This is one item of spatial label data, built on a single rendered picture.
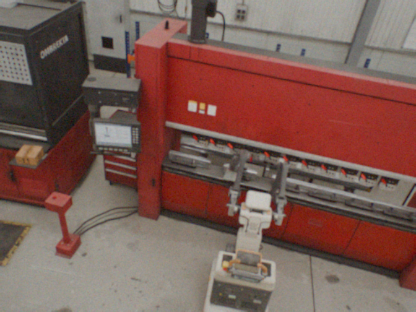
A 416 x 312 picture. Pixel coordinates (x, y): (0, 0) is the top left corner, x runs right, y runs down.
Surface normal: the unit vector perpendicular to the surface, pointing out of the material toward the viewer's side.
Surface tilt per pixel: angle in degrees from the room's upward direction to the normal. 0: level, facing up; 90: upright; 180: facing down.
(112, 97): 90
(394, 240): 90
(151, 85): 90
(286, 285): 0
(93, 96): 90
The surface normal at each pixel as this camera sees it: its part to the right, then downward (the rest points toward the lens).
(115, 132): 0.00, 0.61
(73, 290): 0.10, -0.79
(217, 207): -0.25, 0.57
